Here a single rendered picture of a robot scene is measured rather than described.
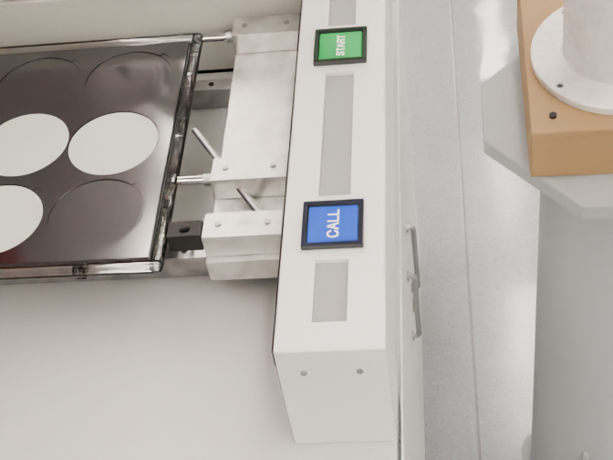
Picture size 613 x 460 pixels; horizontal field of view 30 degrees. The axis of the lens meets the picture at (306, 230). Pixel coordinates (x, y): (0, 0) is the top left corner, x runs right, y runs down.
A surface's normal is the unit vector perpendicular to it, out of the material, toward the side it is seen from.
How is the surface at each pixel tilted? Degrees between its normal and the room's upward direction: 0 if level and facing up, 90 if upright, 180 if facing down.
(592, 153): 90
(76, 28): 90
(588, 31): 94
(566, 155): 90
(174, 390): 0
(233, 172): 0
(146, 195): 0
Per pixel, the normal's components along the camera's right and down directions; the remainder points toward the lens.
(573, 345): -0.54, 0.66
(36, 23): -0.05, 0.73
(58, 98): -0.12, -0.68
